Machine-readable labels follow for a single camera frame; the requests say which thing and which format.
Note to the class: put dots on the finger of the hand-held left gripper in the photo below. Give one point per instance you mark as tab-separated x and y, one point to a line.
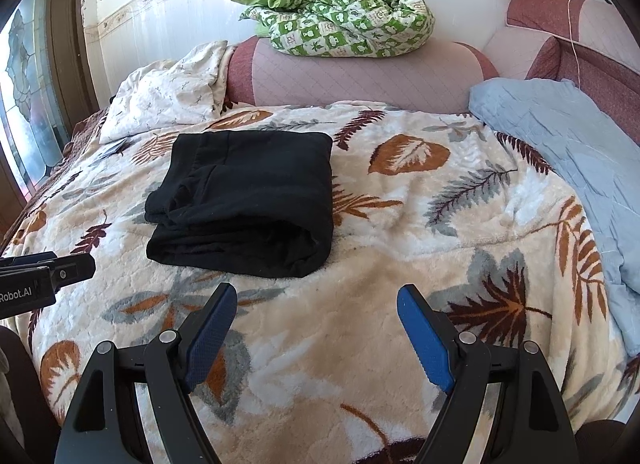
72	269
25	261

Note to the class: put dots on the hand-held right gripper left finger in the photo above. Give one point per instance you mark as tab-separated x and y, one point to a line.
210	334

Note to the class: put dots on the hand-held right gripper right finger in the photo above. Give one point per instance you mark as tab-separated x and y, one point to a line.
425	339

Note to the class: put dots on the black pants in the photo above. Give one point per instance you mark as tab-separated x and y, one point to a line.
250	194

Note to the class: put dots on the dark maroon cloth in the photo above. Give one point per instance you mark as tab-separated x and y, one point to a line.
25	384

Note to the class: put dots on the leaf print fleece blanket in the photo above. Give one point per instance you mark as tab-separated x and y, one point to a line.
400	244

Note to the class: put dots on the small blue white booklet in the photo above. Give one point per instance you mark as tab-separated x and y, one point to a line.
116	148

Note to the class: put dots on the stained glass window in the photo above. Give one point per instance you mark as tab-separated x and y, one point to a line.
25	94

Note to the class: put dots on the white twig print pillow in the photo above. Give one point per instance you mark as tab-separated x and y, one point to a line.
165	94

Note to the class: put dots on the light blue quilt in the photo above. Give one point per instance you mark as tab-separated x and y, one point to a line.
565	144

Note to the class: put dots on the green checked quilt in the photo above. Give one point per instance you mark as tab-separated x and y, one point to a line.
340	9

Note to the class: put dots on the wooden window frame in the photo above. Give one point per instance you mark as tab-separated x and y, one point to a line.
70	44

